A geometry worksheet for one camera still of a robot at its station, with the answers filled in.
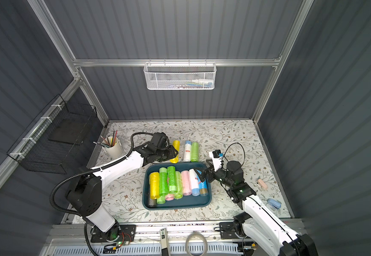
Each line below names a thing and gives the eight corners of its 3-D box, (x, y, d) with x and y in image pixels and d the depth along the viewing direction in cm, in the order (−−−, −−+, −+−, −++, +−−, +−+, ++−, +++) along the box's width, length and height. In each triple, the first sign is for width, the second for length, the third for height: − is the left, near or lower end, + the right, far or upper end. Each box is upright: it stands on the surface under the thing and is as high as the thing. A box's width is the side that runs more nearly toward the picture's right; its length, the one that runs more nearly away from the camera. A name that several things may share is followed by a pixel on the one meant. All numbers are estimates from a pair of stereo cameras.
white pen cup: (107, 158, 102) (99, 148, 93) (112, 146, 108) (105, 136, 99) (122, 158, 102) (115, 148, 93) (125, 146, 108) (119, 136, 99)
